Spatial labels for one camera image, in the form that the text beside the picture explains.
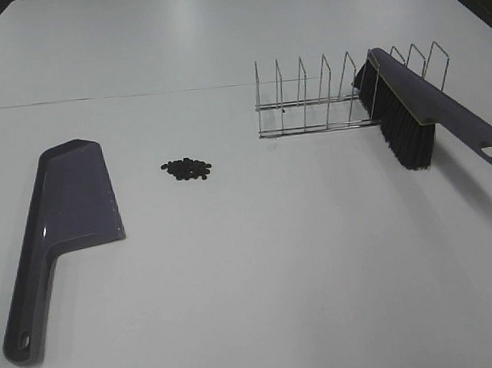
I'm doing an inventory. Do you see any purple brush with black bristles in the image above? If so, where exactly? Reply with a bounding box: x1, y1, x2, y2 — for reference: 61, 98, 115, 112
353, 48, 492, 171

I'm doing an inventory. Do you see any purple plastic dustpan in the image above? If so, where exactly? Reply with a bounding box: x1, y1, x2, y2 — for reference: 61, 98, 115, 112
3, 139, 126, 366

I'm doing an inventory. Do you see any pile of coffee beans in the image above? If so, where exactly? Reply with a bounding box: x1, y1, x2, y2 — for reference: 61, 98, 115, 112
161, 157, 212, 181

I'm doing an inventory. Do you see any chrome wire dish rack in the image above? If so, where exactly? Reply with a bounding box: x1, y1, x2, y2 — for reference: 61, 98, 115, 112
252, 39, 456, 139

